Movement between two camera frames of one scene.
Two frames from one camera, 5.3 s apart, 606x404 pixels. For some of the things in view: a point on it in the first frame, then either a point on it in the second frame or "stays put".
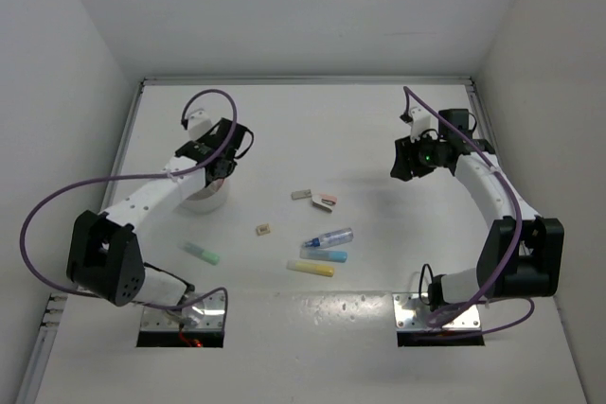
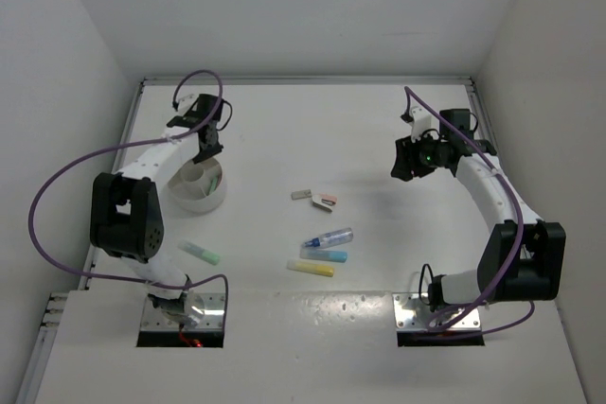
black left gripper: (202, 139) -> (204, 154)
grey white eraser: (301, 194) stays put
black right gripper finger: (401, 169) stays put
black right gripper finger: (403, 149) stays put
